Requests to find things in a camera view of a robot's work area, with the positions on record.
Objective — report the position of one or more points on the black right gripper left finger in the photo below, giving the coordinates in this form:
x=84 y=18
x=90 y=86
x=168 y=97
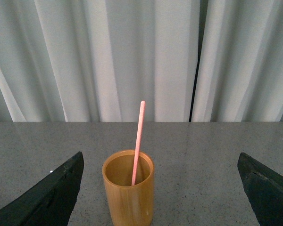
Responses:
x=51 y=201

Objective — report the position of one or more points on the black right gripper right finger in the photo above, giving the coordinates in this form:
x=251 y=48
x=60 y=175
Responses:
x=264 y=190

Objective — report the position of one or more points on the bamboo chopstick holder cup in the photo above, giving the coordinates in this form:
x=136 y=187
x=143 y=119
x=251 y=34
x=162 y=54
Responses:
x=129 y=205

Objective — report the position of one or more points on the white curtain right panel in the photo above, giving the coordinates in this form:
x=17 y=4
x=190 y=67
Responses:
x=240 y=75

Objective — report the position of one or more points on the white curtain panel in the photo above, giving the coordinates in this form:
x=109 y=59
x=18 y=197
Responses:
x=96 y=60
x=240 y=75

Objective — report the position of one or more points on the pink chopstick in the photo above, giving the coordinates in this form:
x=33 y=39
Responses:
x=138 y=140

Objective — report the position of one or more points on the white curtain left panel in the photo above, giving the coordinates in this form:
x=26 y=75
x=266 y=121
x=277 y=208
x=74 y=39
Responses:
x=96 y=60

